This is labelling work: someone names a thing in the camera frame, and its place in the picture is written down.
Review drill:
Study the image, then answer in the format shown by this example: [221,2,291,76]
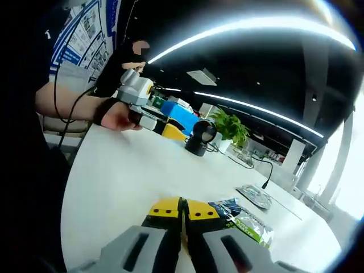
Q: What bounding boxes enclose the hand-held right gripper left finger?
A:
[68,196,183,273]

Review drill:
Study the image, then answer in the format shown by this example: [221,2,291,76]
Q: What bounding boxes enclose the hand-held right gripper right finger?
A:
[183,198,308,273]

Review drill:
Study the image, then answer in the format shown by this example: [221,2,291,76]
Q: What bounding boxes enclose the green sheet goods packet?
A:
[209,197,275,251]

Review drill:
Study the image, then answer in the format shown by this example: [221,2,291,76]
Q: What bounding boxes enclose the silver sheet goods packet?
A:
[235,184,273,210]

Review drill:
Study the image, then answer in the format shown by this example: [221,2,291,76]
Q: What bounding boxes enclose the person's left hand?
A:
[101,105,143,132]

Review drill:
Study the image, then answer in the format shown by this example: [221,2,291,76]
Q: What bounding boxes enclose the blue plastic box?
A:
[160,101,200,137]

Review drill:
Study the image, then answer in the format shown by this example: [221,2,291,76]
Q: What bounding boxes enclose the black barcode scanner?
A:
[184,119,217,156]

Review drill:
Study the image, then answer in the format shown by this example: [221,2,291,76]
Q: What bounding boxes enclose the white ceiling air vent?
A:
[187,68,218,86]

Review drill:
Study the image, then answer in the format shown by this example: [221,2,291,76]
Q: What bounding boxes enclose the white table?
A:
[61,122,342,271]

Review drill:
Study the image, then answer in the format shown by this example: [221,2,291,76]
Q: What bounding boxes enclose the green potted plant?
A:
[209,109,251,154]

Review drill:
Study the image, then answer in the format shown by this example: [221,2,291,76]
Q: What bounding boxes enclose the long white ceiling light strip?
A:
[147,16,357,65]

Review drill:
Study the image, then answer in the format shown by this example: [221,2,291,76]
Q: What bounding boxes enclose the person's dark clothing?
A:
[0,0,72,273]

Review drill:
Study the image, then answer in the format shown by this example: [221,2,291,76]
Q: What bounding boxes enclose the black wrist strap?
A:
[93,97,121,126]

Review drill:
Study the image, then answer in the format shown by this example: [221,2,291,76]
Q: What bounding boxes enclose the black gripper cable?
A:
[52,61,97,148]

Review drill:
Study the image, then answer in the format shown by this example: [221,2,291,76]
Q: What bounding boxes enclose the blue and white wall poster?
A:
[49,0,120,83]

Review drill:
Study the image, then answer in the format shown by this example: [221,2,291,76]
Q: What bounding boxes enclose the black cables on table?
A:
[206,141,256,170]

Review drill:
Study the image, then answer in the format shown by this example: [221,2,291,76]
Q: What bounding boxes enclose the black power plug cable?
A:
[250,158,274,191]

